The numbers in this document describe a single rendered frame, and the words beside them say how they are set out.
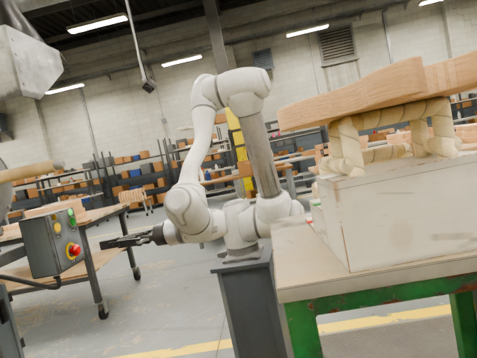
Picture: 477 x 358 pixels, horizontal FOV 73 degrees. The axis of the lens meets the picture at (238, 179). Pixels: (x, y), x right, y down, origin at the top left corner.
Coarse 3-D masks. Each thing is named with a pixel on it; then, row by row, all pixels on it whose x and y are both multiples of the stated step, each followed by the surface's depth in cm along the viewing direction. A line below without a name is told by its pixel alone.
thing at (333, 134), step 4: (336, 128) 66; (328, 132) 68; (332, 132) 66; (336, 132) 66; (332, 136) 67; (336, 136) 66; (332, 140) 67; (336, 140) 66; (340, 140) 66; (332, 144) 67; (336, 144) 66; (340, 144) 66; (332, 148) 67; (336, 148) 67; (340, 148) 66; (332, 152) 68; (336, 152) 67; (340, 152) 66; (332, 156) 68; (336, 172) 68
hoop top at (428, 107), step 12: (384, 108) 58; (396, 108) 58; (408, 108) 57; (420, 108) 57; (432, 108) 57; (348, 120) 58; (360, 120) 58; (372, 120) 58; (384, 120) 58; (396, 120) 58; (408, 120) 59
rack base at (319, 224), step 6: (318, 198) 88; (312, 210) 86; (318, 210) 78; (312, 216) 88; (318, 216) 79; (318, 222) 81; (318, 228) 83; (324, 228) 74; (318, 234) 85; (324, 234) 76; (324, 240) 77
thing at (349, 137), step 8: (344, 128) 58; (352, 128) 58; (344, 136) 59; (352, 136) 58; (344, 144) 59; (352, 144) 58; (360, 144) 59; (344, 152) 59; (352, 152) 58; (360, 152) 59; (352, 160) 58; (360, 160) 58; (360, 168) 58; (352, 176) 59
